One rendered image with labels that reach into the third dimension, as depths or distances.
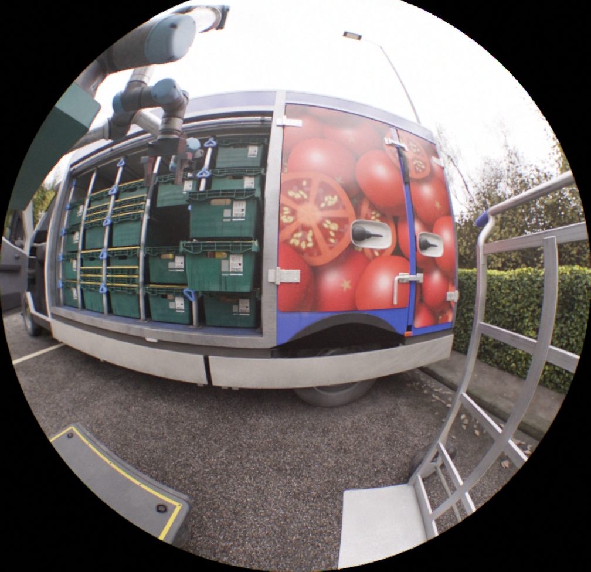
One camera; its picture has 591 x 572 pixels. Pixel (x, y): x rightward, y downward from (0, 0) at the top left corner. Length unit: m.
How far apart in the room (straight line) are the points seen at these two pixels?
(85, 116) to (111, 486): 0.95
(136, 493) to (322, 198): 1.57
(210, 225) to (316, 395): 1.28
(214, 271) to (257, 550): 1.29
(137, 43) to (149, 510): 1.07
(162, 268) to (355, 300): 1.27
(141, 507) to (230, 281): 1.03
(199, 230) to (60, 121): 0.85
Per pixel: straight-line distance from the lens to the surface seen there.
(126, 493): 0.85
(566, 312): 2.17
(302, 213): 1.09
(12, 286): 3.55
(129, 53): 0.49
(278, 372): 1.18
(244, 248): 0.93
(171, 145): 0.67
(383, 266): 1.22
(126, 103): 0.69
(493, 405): 1.85
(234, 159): 1.48
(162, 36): 0.46
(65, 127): 0.41
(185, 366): 1.31
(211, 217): 1.02
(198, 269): 1.00
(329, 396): 1.51
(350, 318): 1.14
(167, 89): 0.61
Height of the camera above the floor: 1.00
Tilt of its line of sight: 1 degrees down
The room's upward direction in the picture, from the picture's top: 1 degrees clockwise
